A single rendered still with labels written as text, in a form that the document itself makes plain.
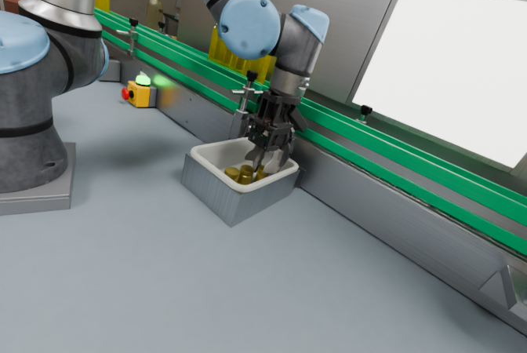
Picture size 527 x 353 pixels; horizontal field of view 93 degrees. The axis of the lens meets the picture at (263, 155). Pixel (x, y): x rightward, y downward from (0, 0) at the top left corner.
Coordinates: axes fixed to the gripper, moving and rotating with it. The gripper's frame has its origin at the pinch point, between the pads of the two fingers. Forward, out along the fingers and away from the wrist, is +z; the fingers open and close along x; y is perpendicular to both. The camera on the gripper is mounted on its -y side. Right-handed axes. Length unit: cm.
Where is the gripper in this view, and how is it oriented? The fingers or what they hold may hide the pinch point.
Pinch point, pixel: (264, 171)
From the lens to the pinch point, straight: 62.1
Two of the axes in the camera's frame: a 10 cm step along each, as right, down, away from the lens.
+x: 7.3, 4.8, -4.8
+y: -6.2, 1.7, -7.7
